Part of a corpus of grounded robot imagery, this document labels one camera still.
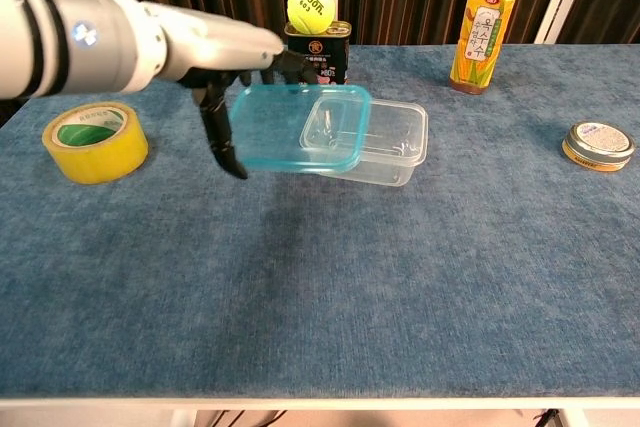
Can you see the round metal tin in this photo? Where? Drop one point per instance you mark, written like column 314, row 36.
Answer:
column 597, row 144

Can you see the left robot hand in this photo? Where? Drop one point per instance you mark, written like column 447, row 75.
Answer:
column 220, row 47

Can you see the yellow tea bottle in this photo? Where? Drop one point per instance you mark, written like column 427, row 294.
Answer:
column 480, row 47

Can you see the yellow tennis ball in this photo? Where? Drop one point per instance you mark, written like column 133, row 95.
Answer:
column 310, row 7

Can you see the clear plastic food container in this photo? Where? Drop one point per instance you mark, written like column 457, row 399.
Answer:
column 395, row 147

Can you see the yellow tape roll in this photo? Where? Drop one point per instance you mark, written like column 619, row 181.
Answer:
column 100, row 162

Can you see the black tin can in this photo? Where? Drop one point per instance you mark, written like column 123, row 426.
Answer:
column 325, row 54

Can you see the blue table cloth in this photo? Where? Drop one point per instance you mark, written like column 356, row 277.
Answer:
column 350, row 272

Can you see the teal plastic container lid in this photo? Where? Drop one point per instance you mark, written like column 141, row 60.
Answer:
column 270, row 132

